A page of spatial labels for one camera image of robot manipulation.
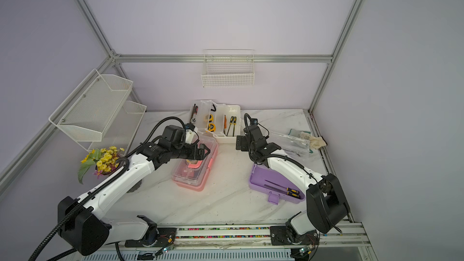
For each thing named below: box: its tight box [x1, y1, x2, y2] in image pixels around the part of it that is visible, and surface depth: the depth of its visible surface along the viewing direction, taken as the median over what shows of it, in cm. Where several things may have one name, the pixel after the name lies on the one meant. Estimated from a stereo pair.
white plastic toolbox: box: [189, 99, 242, 144], surface depth 110 cm
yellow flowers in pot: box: [77, 145, 125, 185], surface depth 71 cm
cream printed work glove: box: [299, 131, 327, 150], surface depth 105 cm
